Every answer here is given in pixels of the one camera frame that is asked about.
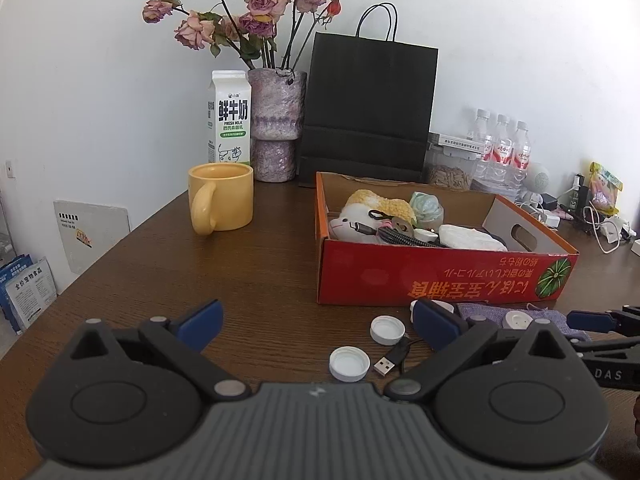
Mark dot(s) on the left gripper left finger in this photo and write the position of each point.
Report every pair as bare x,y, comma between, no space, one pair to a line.
179,344

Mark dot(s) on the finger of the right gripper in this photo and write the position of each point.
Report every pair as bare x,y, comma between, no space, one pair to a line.
617,350
625,321

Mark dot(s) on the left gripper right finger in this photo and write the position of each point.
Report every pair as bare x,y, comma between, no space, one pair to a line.
456,344

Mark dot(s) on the purple fabric pouch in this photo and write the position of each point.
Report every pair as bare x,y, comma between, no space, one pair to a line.
496,314

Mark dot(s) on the white ribbed jar lid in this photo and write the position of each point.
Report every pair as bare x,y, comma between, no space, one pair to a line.
516,320

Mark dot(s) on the white bottle cap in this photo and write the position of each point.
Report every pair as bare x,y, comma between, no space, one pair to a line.
387,330

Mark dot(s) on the white cloth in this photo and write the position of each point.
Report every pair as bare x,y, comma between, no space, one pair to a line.
458,237

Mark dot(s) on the white round cap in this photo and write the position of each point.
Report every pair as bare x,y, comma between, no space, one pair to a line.
349,364

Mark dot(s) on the green white plastic bag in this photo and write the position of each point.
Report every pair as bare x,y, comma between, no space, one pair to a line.
428,211

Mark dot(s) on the red cardboard box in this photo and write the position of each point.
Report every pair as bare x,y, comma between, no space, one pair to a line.
534,265

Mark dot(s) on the yellow snack bag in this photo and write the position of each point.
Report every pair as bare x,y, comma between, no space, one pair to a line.
604,188

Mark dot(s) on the white board on floor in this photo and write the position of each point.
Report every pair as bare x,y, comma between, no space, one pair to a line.
89,231

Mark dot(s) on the yellow ceramic mug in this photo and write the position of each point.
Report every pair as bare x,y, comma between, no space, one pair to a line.
221,196

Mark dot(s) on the white yellow plush toy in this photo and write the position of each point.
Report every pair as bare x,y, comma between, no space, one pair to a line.
365,212

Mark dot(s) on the blue booklets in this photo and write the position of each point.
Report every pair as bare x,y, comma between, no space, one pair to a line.
27,289

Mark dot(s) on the white robot speaker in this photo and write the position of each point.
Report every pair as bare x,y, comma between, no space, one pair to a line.
536,181

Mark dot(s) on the clear seed container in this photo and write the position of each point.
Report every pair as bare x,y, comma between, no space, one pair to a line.
449,171

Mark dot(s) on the water bottle middle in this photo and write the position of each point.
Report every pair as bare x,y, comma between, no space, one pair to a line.
501,151

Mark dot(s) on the water bottle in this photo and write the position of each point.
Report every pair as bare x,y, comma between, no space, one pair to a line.
520,155
501,151
479,134

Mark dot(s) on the white flat box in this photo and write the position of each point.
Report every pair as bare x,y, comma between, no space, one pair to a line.
456,142

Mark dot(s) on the water bottle right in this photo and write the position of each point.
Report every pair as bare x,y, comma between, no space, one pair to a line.
520,155

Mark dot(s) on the water bottle left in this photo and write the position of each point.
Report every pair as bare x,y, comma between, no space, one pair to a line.
479,134

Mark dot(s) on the white milk carton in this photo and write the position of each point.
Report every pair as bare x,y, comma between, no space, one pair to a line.
229,100

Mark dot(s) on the black paper bag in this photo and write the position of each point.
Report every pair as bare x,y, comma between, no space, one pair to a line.
368,106

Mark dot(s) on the purple textured vase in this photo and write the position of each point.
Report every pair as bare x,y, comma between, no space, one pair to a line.
278,98

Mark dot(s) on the dried pink roses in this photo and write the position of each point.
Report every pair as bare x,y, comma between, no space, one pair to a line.
264,32

